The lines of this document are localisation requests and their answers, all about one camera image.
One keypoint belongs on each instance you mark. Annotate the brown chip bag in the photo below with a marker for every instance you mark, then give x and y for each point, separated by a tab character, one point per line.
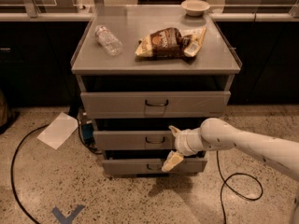
169	43

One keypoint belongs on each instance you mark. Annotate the clear plastic bottle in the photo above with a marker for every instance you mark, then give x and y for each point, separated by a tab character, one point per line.
108	40

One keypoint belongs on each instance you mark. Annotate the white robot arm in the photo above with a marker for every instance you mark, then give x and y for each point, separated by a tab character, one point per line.
216	134

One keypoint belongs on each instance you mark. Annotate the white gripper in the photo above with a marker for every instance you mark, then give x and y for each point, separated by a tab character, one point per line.
181	143

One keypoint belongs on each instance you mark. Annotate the grey bottom drawer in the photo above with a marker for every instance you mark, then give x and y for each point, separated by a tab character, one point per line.
151	166

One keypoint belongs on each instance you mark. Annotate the grey top drawer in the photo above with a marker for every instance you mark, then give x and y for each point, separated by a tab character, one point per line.
154	104

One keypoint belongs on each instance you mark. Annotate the white paper sheet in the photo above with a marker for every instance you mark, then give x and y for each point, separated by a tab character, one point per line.
58	131

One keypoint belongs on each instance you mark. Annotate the blue box behind cabinet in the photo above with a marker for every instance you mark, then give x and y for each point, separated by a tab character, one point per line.
86	127

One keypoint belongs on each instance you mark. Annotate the grey drawer cabinet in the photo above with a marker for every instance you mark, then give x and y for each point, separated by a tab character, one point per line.
213	69

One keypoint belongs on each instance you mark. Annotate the white bowl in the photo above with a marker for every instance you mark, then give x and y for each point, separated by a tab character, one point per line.
195	8

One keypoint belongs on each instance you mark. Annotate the grey drawer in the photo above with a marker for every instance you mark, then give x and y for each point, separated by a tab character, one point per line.
151	166
154	104
134	140

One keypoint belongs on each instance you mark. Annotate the yellow snack bag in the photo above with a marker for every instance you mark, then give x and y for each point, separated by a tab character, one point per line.
197	34

